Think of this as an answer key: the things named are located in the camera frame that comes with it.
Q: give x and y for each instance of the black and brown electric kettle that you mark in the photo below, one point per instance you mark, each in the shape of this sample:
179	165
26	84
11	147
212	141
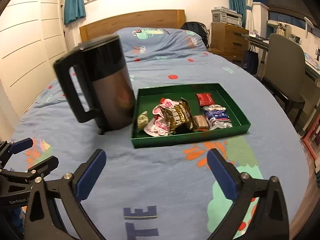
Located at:
110	92

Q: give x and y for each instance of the pink cartoon figure packet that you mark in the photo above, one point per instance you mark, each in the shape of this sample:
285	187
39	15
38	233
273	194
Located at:
161	108

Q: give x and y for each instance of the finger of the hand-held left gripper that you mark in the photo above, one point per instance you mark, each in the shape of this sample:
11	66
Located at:
45	165
21	145

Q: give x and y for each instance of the red and white snack pouch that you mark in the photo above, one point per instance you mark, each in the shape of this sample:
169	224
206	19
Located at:
150	130

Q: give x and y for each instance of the white printer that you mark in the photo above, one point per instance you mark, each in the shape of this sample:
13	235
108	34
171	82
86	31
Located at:
226	16

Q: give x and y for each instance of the green tray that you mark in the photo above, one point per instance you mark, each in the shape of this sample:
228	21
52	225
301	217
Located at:
175	140

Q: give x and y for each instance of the red snack packet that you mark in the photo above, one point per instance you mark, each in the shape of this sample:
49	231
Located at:
205	99

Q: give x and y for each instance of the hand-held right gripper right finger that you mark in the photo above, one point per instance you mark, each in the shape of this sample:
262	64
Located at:
220	172

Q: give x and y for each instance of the beige snack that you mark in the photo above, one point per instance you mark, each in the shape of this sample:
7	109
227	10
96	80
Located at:
142	120

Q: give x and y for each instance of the wooden headboard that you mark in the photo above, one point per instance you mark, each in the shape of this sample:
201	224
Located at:
130	22

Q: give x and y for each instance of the wooden dresser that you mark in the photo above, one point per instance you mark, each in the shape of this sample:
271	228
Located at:
230	40

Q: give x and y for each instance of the grey chair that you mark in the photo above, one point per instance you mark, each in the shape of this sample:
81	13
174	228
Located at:
285	65

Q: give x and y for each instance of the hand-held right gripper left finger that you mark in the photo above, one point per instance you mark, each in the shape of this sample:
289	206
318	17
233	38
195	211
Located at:
93	172

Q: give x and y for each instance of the dark blue shopping bag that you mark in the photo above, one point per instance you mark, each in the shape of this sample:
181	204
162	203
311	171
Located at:
251	61

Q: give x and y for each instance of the white desk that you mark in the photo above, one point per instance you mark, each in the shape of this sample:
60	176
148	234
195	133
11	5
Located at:
312	70

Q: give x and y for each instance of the blue printed bedsheet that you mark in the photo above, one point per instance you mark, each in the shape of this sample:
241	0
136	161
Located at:
175	62

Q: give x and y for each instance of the blue and white snack packet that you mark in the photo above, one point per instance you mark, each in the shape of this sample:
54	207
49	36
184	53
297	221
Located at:
217	117

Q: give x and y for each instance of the white wardrobe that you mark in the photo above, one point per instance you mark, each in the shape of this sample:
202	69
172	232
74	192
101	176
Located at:
27	55

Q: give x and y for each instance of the black backpack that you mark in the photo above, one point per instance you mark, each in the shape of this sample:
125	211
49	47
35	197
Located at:
196	30

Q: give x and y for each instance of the dark brown snack packet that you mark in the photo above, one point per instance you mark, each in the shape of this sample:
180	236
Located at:
180	116

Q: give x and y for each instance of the brown wafer packet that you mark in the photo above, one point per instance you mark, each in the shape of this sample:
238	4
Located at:
201	123

